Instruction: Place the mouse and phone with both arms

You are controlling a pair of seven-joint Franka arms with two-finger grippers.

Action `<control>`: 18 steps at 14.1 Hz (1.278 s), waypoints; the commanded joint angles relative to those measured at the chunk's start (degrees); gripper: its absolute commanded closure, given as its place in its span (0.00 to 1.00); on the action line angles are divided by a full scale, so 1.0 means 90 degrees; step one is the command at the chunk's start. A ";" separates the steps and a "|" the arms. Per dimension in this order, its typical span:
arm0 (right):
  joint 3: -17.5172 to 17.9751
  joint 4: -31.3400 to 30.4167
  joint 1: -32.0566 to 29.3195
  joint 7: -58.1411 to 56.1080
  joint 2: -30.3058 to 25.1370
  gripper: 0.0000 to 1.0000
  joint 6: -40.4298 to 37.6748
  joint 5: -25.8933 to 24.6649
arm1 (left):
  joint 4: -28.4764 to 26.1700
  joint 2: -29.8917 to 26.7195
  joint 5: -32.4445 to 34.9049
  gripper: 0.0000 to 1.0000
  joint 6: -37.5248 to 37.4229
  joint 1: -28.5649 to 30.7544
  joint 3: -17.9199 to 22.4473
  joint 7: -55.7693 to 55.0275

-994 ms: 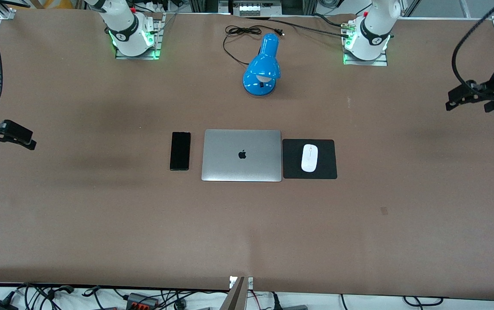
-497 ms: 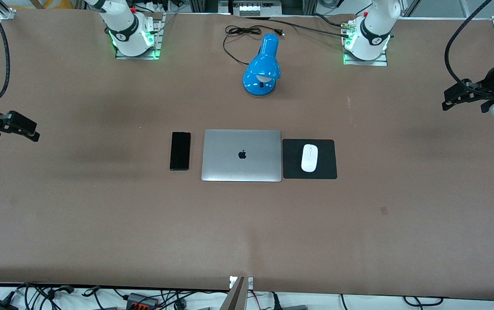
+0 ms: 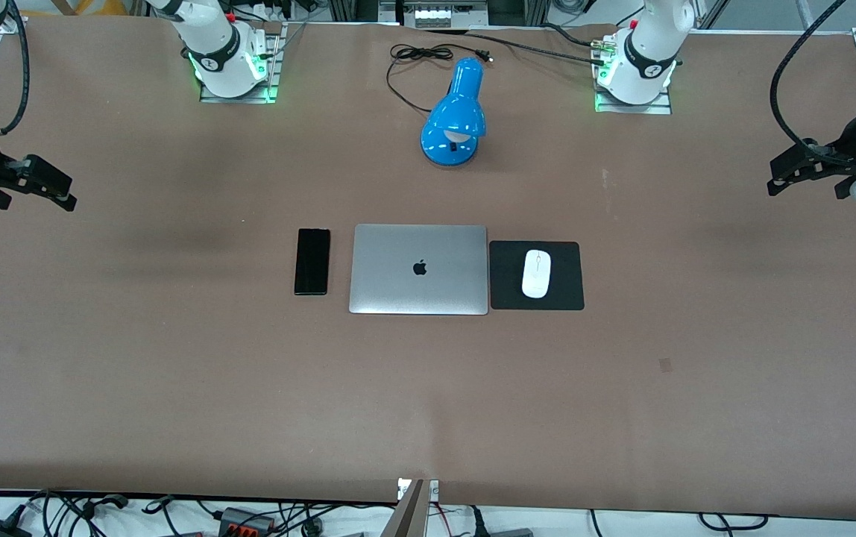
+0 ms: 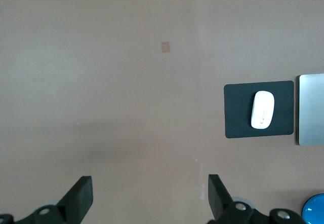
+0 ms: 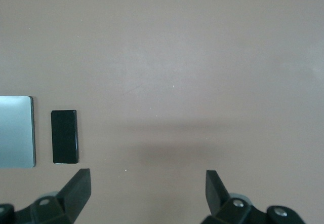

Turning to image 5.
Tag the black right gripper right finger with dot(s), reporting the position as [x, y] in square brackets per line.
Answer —
[215, 193]

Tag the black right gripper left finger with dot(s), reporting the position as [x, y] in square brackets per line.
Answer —
[76, 193]

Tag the black case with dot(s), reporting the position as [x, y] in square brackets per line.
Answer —
[64, 136]

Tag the silver closed laptop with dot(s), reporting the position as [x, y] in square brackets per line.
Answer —
[15, 132]

